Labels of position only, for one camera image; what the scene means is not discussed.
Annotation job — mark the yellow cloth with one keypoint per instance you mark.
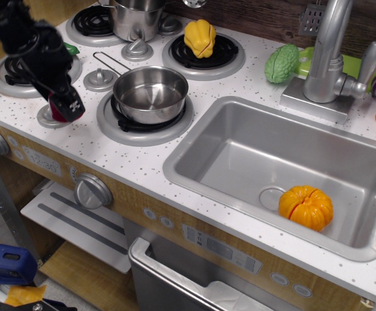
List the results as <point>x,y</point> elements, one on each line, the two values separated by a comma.
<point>23,295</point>

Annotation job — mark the grey toy sink basin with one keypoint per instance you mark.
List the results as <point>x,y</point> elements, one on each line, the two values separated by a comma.
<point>246,155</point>

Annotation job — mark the orange toy pumpkin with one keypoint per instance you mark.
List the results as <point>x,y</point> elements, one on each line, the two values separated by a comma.
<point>306,206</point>

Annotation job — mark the red toy sweet potato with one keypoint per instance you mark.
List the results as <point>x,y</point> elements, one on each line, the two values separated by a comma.
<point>55,111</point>

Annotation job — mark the hanging silver ladle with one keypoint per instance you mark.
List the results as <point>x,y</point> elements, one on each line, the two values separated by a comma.
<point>195,3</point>

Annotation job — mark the grey dishwasher door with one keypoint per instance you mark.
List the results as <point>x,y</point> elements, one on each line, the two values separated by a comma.
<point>167,277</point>

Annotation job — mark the grey oven dial right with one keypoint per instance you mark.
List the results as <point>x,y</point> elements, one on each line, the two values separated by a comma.
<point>91,193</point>

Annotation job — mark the purple toy eggplant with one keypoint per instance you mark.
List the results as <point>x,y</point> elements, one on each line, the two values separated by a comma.
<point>72,50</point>

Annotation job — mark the white oven shelf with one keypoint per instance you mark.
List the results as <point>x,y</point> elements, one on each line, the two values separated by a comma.
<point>98,232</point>

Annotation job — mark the front right stove burner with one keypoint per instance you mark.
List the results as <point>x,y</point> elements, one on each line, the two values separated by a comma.
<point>117,126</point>

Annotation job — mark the front left stove burner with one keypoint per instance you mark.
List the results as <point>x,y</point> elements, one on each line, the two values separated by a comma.
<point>27,90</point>

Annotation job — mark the grey stove knob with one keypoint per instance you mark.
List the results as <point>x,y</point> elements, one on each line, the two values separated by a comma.
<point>169,25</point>
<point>46,120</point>
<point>137,51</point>
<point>100,80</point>

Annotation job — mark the silver toy grater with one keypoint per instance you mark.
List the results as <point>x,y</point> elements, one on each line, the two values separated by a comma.
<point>311,18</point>

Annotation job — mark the grey stove knob middle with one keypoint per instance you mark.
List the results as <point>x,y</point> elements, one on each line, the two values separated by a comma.
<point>100,80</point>

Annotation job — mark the silver toy faucet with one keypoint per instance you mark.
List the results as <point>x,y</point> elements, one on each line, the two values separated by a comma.
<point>327,92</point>

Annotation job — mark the blue clamp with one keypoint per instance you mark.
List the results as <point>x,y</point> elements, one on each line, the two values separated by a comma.
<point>17,266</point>

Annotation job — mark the grey stove knob back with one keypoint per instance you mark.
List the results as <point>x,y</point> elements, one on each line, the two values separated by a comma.
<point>169,25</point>

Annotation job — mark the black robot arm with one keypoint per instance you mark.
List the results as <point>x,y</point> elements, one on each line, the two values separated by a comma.
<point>16,10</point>

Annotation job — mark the back left stove burner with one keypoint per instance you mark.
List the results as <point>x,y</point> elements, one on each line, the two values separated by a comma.
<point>91,27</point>

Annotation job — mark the grey stove knob front left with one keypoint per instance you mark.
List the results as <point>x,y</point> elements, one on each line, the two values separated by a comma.
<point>46,120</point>

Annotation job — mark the yellow toy bell pepper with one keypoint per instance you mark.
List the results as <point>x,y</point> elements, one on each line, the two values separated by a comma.
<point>200,37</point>

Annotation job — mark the grey stove knob upper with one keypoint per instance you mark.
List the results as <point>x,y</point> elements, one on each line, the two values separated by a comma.
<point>137,51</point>

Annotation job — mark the lime green cutting board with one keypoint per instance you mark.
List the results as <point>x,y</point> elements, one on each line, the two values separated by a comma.
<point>351,64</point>

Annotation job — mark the large steel stock pot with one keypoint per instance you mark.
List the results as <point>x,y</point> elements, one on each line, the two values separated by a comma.
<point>133,20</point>

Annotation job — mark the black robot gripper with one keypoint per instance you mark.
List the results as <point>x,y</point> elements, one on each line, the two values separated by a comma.
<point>44,59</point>

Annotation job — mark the green toy bumpy gourd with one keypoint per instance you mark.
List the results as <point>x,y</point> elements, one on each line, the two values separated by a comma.
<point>281,63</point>

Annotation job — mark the small steel saucepan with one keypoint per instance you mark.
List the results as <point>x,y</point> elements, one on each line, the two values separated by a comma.
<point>150,88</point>

